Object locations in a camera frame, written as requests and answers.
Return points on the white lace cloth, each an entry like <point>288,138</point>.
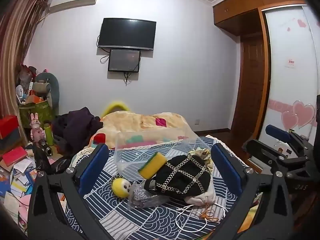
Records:
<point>83,155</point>

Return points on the black camera lens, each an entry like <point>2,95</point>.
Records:
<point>46,148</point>

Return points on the yellow pillow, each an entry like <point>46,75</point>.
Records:
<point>115,105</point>

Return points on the wooden room door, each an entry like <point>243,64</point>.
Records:
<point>251,80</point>

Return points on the green bottle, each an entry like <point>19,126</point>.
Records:
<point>48,133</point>

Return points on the blue wave patterned mat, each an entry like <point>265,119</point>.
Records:
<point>150,222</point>

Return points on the dark clothes pile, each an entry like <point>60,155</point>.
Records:
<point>75,125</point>

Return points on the yellow round-headed doll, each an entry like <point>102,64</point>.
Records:
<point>120,186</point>

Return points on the grey plush cushion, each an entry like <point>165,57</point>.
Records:
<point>53,90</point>

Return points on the yellow green sponge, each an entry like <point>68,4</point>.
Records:
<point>153,166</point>

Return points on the pink rabbit toy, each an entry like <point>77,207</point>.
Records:
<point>37,130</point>

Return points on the pink book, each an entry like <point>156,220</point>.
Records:
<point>13,156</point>

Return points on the large wall television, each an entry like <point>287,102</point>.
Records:
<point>127,33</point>

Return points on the pink heart stickers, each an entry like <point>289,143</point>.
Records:
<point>301,115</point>

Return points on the green storage box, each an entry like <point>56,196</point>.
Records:
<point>37,113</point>

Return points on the white air conditioner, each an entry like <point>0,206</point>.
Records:
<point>72,3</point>

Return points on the white wall socket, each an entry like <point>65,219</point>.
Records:
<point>197,121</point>

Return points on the red box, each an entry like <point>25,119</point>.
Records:
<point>8,126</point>

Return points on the floral orange quilt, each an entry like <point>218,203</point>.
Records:
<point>130,122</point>

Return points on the wooden overhead cabinet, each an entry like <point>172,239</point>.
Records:
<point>240,7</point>

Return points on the clutter heap of toys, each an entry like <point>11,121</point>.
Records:
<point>26,87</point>

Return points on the clear bag with grey cloth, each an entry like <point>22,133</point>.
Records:
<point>143,198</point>

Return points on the beige gold patterned cloth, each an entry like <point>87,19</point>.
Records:
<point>201,155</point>

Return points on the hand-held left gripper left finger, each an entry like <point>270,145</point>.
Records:
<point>93,166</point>

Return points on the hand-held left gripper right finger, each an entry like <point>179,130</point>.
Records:
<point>226,168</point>

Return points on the small wall monitor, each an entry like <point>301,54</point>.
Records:
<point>124,60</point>

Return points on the pile of papers and books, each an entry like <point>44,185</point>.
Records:
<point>17,185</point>

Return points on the striped brown curtain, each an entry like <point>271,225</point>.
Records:
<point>15,55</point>

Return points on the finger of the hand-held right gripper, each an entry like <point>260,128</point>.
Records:
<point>265,155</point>
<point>277,131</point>

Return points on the white wardrobe sliding door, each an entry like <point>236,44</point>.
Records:
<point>287,67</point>

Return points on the clear plastic storage box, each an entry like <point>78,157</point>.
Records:
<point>128,155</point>

